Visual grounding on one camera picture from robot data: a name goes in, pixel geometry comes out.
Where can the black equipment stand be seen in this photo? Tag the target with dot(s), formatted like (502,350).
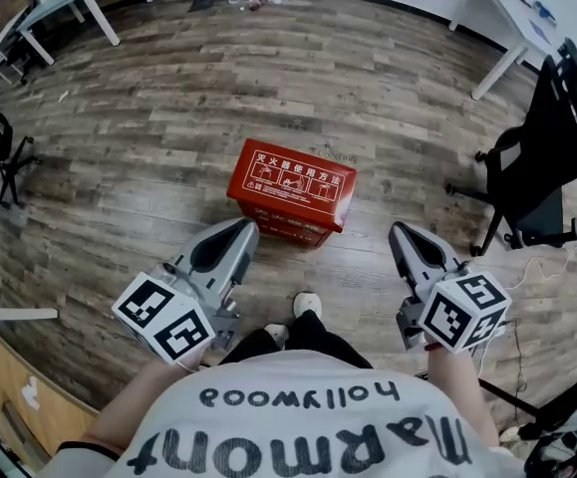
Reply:
(512,399)

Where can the person's white shoe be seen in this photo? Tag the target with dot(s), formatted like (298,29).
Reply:
(275,334)
(308,304)

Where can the white desk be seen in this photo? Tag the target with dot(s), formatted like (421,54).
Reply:
(512,13)

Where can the white shirt with black lettering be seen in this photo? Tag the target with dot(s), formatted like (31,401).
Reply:
(293,416)

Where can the person's left forearm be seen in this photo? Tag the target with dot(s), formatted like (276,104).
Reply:
(133,406)

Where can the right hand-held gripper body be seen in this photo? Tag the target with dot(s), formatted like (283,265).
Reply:
(462,311)

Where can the person's right white shoe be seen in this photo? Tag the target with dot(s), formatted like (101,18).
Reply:
(308,304)

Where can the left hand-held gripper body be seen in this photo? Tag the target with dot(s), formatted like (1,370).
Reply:
(163,316)

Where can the black trousers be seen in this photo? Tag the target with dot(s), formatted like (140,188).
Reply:
(313,339)

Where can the blue desk item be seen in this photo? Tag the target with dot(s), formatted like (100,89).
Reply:
(544,9)

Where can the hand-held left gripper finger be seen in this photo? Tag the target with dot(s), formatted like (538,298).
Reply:
(240,257)
(213,244)

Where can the white metal frame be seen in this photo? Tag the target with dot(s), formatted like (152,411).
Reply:
(19,313)

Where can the blue sheet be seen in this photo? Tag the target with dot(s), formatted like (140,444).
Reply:
(540,32)

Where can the person's left white shoe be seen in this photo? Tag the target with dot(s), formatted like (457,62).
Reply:
(275,334)

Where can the person's right forearm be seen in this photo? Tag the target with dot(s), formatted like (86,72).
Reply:
(460,396)

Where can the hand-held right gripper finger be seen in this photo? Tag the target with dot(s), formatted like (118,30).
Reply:
(407,262)
(437,254)

